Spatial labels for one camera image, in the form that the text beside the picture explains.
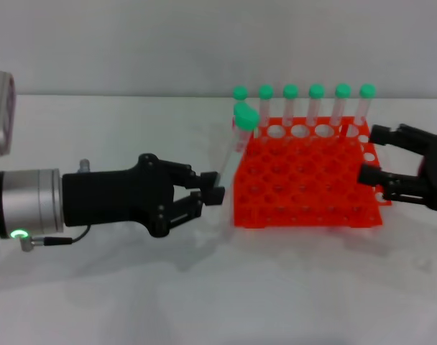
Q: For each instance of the orange test tube rack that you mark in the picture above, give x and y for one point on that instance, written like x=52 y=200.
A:
x=304 y=179

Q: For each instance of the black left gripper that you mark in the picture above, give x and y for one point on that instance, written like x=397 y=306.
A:
x=114 y=197

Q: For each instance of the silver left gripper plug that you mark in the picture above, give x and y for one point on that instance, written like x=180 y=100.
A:
x=84 y=164

